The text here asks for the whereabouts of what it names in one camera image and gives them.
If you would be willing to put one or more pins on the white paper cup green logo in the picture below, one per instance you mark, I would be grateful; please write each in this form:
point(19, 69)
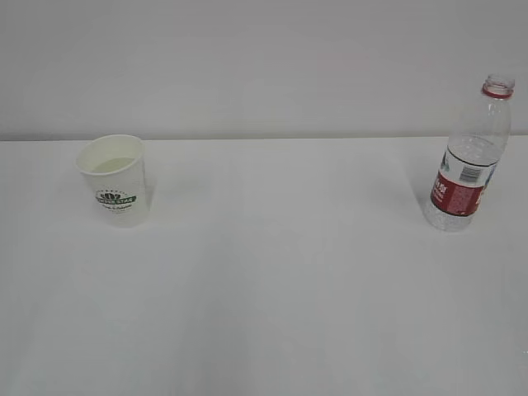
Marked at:
point(113, 168)

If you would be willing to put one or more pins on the clear water bottle red label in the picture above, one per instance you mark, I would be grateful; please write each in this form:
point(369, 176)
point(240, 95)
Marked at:
point(473, 151)

